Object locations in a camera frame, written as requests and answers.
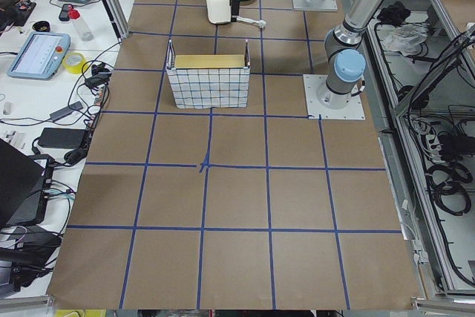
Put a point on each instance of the black phone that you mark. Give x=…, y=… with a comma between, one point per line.
x=64, y=12

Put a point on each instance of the black laptop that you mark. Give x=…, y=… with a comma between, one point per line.
x=24, y=182

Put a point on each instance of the clear bottle red cap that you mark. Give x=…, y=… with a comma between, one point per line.
x=83, y=30

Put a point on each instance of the black power adapter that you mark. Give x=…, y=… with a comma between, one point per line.
x=61, y=138

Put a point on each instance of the yellow tape roll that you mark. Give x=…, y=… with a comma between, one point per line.
x=73, y=62

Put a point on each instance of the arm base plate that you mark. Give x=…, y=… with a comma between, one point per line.
x=323, y=104
x=315, y=5

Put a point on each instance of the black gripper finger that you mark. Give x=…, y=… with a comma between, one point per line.
x=235, y=7

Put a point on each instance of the checkered wire wooden shelf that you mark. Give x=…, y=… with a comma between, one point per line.
x=202, y=81

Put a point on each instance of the white two-slot toaster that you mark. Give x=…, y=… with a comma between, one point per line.
x=219, y=11

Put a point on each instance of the near blue teach pendant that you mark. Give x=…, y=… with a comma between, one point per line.
x=40, y=56

